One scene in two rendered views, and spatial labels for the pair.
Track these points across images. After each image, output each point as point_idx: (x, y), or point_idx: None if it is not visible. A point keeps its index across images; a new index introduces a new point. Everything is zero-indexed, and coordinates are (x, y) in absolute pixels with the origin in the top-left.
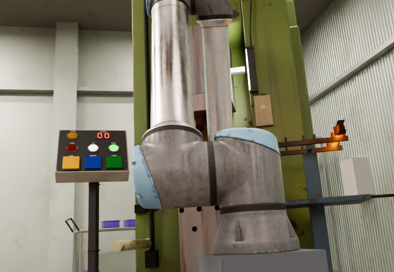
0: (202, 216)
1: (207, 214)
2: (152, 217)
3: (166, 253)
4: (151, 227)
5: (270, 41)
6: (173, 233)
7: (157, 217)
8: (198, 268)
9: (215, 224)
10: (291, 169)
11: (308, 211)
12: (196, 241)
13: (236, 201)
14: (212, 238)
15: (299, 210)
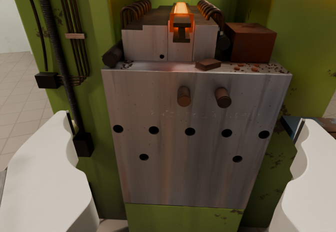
0: (159, 142)
1: (170, 139)
2: (72, 95)
3: (102, 137)
4: (73, 109)
5: None
6: None
7: (81, 93)
8: (149, 199)
9: (182, 154)
10: (329, 37)
11: (320, 106)
12: (146, 172)
13: None
14: (175, 171)
15: (308, 104)
